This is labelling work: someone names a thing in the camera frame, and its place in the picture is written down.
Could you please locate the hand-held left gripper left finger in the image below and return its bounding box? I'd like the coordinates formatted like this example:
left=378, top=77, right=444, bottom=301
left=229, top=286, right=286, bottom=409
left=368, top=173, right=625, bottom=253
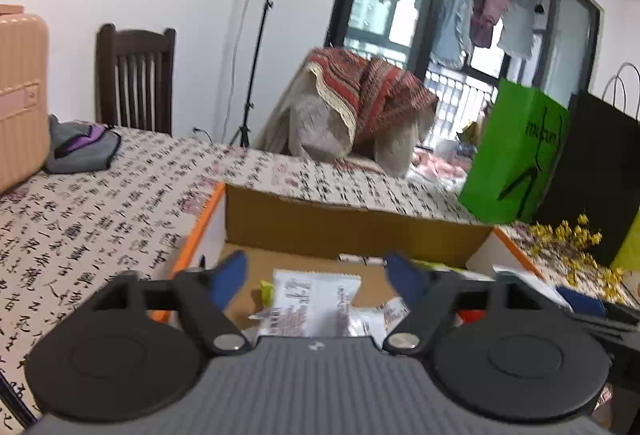
left=92, top=251, right=252, bottom=358

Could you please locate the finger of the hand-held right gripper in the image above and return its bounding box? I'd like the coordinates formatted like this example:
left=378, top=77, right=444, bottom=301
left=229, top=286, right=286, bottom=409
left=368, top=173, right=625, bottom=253
left=572, top=312, right=640, bottom=335
left=556, top=286, right=640, bottom=320

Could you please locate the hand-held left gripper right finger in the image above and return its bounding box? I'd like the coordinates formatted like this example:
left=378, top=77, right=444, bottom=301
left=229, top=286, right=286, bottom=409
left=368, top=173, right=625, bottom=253
left=382, top=252, right=571, bottom=358

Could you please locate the white snack packet red text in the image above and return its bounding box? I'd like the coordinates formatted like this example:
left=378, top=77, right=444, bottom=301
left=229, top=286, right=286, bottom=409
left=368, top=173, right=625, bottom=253
left=257, top=269, right=362, bottom=339

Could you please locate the red orange cardboard box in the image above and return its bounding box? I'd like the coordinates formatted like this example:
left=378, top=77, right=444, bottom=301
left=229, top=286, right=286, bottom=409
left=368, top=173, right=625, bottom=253
left=150, top=182, right=548, bottom=342

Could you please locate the white packet pink logo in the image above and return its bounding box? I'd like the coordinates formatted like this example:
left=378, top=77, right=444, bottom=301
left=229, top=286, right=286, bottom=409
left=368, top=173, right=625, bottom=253
left=350, top=297, right=412, bottom=342

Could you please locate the yellow flower branch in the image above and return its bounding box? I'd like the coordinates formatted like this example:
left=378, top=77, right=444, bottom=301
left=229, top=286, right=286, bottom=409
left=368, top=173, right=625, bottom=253
left=529, top=214, right=626, bottom=304

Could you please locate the green snack carton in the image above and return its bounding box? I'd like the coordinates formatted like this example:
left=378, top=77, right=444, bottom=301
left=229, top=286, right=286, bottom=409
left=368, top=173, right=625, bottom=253
left=610, top=210, right=640, bottom=274

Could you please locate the pink fabric bundle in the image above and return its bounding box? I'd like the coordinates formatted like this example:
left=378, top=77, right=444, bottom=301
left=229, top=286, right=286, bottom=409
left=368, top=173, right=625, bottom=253
left=410, top=150, right=472, bottom=186

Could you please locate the black paper bag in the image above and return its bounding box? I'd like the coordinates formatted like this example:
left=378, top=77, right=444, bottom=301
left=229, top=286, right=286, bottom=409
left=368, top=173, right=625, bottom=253
left=537, top=62, right=640, bottom=267

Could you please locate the green paper bag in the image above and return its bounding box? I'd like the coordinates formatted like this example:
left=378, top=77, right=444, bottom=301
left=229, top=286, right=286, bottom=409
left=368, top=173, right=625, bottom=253
left=459, top=80, right=571, bottom=225

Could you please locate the grey purple pouch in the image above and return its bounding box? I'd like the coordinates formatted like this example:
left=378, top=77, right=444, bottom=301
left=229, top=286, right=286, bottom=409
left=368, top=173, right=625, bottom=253
left=44, top=115, right=122, bottom=174

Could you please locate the dark wooden chair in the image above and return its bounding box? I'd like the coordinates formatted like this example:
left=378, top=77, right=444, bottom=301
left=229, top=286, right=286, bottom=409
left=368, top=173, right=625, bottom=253
left=95, top=23, right=177, bottom=136

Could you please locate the hanging light blue garment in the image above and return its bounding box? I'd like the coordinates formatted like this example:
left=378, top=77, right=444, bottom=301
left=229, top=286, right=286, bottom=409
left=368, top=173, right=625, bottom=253
left=432, top=0, right=478, bottom=69

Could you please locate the hanging white garment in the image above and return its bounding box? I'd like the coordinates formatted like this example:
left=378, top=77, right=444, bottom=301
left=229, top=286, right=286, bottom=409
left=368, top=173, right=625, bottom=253
left=497, top=0, right=542, bottom=59

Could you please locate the pink hard suitcase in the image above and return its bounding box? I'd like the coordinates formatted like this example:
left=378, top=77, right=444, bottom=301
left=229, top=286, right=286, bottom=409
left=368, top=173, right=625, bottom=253
left=0, top=5, right=49, bottom=194

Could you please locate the black floor lamp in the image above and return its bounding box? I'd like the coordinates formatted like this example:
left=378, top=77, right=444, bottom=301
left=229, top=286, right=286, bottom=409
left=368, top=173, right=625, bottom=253
left=227, top=0, right=304, bottom=148

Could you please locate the hanging maroon garment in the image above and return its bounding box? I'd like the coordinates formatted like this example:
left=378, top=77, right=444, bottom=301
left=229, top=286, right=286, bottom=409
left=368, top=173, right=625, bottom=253
left=470, top=0, right=516, bottom=49

